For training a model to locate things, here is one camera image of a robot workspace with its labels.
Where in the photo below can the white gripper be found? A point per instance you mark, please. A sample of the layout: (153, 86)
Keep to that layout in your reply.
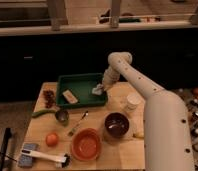
(110, 77)

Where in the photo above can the small grey-blue towel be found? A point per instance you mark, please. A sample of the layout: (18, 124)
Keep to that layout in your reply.
(98, 90)

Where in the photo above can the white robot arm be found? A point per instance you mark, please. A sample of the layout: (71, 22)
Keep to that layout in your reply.
(167, 140)

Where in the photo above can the green plastic tray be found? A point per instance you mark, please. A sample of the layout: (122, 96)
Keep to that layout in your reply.
(80, 85)

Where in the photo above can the stacked white paper cups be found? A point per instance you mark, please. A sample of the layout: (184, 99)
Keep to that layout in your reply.
(133, 100)

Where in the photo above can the beige sponge block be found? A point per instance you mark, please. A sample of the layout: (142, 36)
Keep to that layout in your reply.
(70, 97)

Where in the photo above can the dark brown bowl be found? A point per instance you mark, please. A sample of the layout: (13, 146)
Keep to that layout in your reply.
(116, 124)

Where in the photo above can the small metal cup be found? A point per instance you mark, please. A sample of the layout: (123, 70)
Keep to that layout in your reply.
(62, 116)

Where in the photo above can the dark red grape bunch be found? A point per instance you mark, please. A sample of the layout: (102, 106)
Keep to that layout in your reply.
(49, 98)

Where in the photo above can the metal fork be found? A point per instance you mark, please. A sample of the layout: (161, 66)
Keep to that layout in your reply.
(74, 128)

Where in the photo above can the orange plastic bowl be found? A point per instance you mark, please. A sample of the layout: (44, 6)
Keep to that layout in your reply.
(86, 145)

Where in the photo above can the yellow banana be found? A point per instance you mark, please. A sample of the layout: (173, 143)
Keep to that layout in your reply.
(138, 135)

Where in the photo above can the orange fruit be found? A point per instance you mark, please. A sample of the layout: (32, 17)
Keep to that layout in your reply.
(52, 139)

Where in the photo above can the black clamp stand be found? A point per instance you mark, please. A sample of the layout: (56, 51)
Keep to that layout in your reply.
(7, 136)

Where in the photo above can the blue grey sponge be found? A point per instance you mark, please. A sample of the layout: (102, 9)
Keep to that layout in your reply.
(26, 161)

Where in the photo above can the white handled dish brush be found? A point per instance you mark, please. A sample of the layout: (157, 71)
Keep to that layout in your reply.
(61, 160)

